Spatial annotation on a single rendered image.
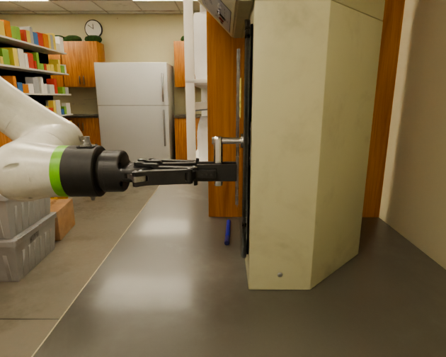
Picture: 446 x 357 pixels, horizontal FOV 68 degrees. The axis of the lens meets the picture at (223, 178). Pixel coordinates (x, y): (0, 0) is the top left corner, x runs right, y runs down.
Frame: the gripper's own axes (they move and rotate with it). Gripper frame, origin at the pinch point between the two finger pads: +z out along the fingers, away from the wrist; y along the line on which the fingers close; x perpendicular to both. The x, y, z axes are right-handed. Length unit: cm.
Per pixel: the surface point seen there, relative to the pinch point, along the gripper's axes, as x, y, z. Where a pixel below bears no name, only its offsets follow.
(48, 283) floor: 115, 148, -123
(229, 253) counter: 20.6, 8.6, 2.3
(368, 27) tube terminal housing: -24.6, 4.3, 26.3
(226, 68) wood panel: -20.0, 31.8, 1.7
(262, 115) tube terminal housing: -10.1, -5.3, 7.2
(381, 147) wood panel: 1, 32, 44
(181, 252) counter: 20.5, 9.2, -8.2
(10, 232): 77, 151, -145
